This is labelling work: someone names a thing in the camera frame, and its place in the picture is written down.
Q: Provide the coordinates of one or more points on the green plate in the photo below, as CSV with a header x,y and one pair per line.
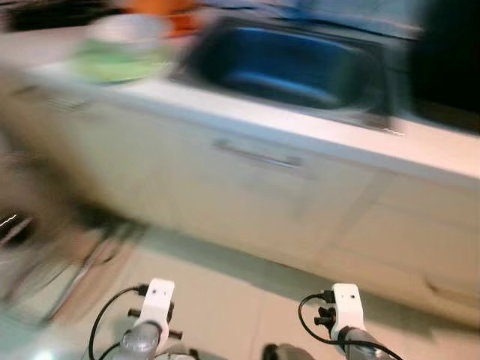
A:
x,y
112,66

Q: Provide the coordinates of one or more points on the white bowl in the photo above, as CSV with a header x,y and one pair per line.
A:
x,y
127,31

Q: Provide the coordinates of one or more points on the beige kitchen cabinet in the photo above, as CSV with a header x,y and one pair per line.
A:
x,y
187,202

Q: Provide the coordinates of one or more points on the black kitchen appliance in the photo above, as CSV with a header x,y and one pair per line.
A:
x,y
450,60

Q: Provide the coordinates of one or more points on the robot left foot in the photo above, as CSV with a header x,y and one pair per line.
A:
x,y
184,352

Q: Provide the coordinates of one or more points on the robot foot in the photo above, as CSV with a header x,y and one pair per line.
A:
x,y
184,352
281,352

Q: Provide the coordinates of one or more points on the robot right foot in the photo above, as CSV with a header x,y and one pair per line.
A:
x,y
281,352

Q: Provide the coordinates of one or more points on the stainless steel sink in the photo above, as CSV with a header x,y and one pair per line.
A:
x,y
285,67

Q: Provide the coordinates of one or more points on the orange bowl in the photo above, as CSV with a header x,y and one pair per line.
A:
x,y
161,6

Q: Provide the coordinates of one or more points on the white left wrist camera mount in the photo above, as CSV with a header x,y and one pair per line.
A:
x,y
159,300

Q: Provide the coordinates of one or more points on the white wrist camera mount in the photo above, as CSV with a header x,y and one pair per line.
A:
x,y
159,300
349,304

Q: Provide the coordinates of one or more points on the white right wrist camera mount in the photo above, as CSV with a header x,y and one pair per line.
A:
x,y
349,304

